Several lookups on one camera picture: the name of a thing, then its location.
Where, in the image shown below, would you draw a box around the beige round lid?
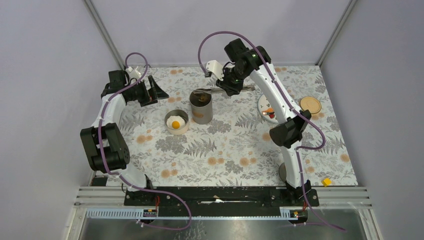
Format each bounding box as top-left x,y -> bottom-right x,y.
299,96 -> 322,115

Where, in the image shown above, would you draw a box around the round steel lunch bowl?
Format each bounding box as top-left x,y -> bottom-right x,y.
164,109 -> 189,135

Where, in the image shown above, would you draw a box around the grey cylindrical lunch container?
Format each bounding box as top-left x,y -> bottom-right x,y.
189,91 -> 213,125

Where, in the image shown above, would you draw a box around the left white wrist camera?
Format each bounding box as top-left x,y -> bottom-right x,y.
125,66 -> 142,81

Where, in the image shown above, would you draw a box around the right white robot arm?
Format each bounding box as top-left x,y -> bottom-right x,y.
206,38 -> 311,206

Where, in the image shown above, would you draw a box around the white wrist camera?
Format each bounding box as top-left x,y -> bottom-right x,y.
205,60 -> 224,81
125,66 -> 142,81

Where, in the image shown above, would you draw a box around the metal food tongs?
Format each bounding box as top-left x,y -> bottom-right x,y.
193,84 -> 256,94

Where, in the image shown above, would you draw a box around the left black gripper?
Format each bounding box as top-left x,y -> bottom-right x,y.
127,75 -> 168,107

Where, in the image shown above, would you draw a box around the white patterned plate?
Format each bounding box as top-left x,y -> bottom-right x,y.
256,94 -> 278,124

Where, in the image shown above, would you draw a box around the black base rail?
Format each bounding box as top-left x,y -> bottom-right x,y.
123,186 -> 320,218

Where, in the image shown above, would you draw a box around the small yellow block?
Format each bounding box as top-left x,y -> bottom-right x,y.
321,178 -> 332,187

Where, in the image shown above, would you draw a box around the toy fried egg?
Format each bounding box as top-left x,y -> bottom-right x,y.
166,115 -> 186,130

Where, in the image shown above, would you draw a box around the grey lid with wooden knob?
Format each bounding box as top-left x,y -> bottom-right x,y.
278,162 -> 287,183

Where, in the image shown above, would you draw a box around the floral patterned table mat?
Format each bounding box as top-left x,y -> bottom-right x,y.
119,65 -> 358,186

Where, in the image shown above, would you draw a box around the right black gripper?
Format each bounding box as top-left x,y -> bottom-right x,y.
215,66 -> 247,98

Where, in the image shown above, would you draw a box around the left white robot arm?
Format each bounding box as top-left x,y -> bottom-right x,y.
80,67 -> 169,206

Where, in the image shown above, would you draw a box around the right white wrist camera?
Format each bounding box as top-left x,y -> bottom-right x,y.
205,60 -> 224,81

